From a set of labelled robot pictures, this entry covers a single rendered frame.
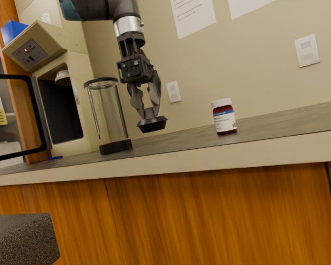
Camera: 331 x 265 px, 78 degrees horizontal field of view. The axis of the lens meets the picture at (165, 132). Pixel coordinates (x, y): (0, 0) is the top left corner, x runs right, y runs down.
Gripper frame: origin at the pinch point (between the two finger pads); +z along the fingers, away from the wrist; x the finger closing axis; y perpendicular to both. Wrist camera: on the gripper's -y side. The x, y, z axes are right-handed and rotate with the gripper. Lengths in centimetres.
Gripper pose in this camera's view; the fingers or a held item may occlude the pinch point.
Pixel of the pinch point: (150, 113)
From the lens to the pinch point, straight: 57.7
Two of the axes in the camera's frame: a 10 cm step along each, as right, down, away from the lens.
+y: -2.6, 0.9, -9.6
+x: 9.4, -1.9, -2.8
